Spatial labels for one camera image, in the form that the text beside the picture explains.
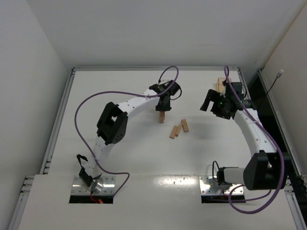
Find wood block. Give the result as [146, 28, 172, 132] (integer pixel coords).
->
[169, 126, 178, 139]
[175, 123, 183, 137]
[181, 119, 189, 132]
[159, 117, 165, 124]
[159, 111, 165, 119]

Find clear amber plastic box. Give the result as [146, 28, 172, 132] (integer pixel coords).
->
[216, 78, 227, 92]

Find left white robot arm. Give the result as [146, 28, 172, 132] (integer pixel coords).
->
[74, 80, 182, 187]

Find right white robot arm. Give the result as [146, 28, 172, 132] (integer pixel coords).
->
[200, 82, 291, 191]

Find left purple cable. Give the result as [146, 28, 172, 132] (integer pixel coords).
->
[74, 66, 180, 192]

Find purple cable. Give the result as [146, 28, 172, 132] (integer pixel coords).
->
[224, 66, 285, 214]
[74, 66, 180, 192]

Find black cable white plug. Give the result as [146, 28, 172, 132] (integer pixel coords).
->
[248, 69, 284, 115]

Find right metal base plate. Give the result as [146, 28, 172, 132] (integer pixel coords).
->
[199, 175, 239, 196]

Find metal base plate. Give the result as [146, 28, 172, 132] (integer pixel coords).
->
[199, 175, 239, 196]
[71, 176, 116, 196]

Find aluminium table frame rail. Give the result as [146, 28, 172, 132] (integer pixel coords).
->
[71, 66, 241, 72]

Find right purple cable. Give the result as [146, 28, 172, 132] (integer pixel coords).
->
[224, 66, 285, 214]

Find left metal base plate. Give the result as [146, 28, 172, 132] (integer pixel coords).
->
[71, 176, 116, 196]

